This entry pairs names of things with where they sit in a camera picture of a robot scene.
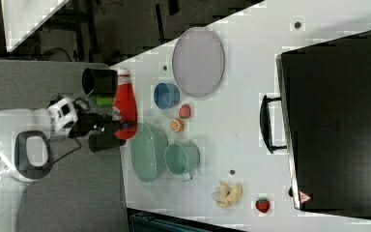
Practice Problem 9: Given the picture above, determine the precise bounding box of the green mug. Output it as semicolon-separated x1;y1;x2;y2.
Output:
164;141;200;182

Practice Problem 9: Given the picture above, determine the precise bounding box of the orange slice toy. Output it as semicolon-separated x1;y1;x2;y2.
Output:
170;118;185;132

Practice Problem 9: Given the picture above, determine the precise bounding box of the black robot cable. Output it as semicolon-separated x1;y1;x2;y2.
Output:
49;96;91;165

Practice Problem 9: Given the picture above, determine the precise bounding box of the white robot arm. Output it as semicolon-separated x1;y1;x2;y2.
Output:
0;96;136;232

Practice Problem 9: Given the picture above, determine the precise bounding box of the black cylinder upper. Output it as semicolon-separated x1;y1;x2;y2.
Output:
81;68;117;95

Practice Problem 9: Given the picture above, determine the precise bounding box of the peeled banana toy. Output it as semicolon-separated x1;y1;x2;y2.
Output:
212;181;243;208

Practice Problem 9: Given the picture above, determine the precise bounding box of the green small object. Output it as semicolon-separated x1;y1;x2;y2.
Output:
96;96;114;107

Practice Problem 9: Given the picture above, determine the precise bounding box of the red strawberry toy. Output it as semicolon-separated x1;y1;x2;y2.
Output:
255;198;271;214

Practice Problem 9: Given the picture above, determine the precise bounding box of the blue bowl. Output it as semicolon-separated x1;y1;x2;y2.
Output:
154;83;180;109

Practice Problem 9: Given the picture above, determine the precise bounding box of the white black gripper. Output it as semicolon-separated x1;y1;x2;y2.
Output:
47;97;137;139

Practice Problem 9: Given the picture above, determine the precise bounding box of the pink strawberry toy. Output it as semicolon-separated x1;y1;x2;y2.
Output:
179;104;191;119

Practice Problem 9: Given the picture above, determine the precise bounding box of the grey round plate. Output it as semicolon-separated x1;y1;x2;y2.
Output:
172;27;225;98

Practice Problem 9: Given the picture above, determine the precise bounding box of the black toaster oven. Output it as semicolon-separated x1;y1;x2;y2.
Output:
260;30;371;219

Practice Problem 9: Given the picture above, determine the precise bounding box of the red ketchup bottle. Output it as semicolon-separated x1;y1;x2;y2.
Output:
112;69;137;139

